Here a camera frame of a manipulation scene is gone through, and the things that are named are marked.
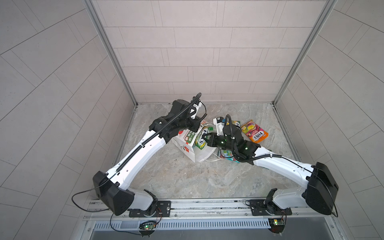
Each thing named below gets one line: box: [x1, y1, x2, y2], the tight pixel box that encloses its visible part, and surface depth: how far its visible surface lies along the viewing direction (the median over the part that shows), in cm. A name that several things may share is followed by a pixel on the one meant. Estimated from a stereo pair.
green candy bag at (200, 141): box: [195, 126, 214, 150], surface depth 75 cm
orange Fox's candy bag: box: [241, 119, 269, 143], surface depth 98 cm
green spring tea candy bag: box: [226, 120, 241, 128], surface depth 104 cm
